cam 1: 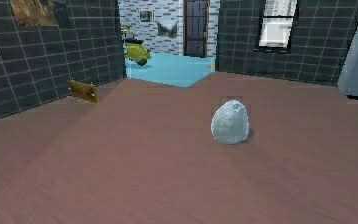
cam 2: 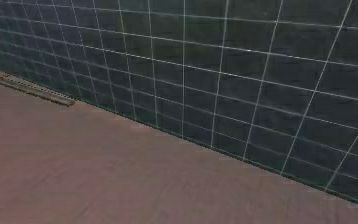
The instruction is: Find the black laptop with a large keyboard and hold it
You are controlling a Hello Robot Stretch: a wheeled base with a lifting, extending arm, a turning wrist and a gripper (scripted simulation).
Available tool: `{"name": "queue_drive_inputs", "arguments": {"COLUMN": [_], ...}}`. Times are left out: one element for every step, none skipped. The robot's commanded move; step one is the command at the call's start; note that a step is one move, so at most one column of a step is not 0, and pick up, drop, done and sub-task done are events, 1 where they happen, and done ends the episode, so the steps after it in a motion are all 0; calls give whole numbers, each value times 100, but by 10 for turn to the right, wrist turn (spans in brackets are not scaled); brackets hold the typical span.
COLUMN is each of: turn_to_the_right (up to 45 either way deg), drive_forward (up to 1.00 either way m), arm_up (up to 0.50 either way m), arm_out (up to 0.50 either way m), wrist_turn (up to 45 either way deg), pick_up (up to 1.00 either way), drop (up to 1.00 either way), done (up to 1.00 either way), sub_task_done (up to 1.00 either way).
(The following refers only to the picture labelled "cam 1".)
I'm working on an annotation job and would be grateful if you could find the brown framed wall picture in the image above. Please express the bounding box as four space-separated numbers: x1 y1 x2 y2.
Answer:
8 0 59 28

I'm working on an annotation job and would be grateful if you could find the grey-white wall picture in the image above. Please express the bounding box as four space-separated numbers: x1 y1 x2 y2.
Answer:
156 19 179 39

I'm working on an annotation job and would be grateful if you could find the pale grey egg-shaped bag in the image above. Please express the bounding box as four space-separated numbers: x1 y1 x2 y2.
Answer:
210 99 251 145

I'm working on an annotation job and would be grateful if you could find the small framed wall picture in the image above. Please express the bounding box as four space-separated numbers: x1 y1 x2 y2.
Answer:
138 9 155 24

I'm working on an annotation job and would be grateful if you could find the yellow-green armchair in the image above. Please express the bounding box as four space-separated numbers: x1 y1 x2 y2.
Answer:
124 38 152 67

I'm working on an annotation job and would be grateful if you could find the dark wooden room door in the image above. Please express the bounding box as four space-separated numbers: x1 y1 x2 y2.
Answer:
183 0 211 58

